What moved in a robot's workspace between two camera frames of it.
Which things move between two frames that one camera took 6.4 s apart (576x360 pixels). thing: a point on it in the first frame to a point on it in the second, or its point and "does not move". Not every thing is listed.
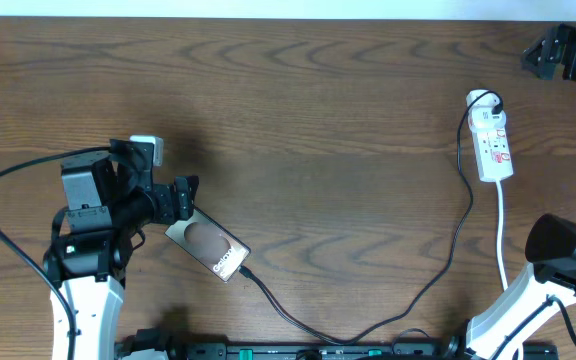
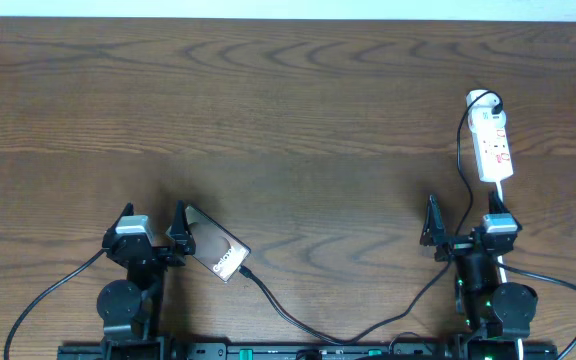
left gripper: [165, 211] to [182, 248]
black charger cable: [416, 302] does not move
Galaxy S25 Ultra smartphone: [209, 243] does not move
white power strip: [492, 152] does not move
